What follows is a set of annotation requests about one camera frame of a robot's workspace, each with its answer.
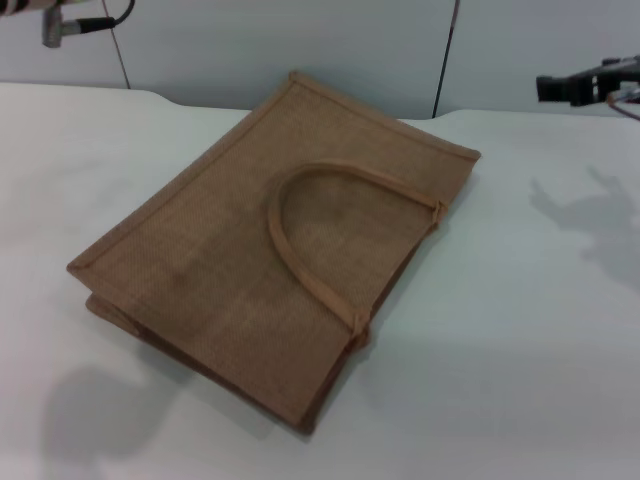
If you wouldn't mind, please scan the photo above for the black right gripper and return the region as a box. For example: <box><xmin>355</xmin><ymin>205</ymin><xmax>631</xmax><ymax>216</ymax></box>
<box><xmin>535</xmin><ymin>53</ymin><xmax>640</xmax><ymax>108</ymax></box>

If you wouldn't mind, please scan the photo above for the brown jute handbag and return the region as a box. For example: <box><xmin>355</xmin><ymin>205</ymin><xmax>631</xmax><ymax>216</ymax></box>
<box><xmin>66</xmin><ymin>70</ymin><xmax>482</xmax><ymax>439</ymax></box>

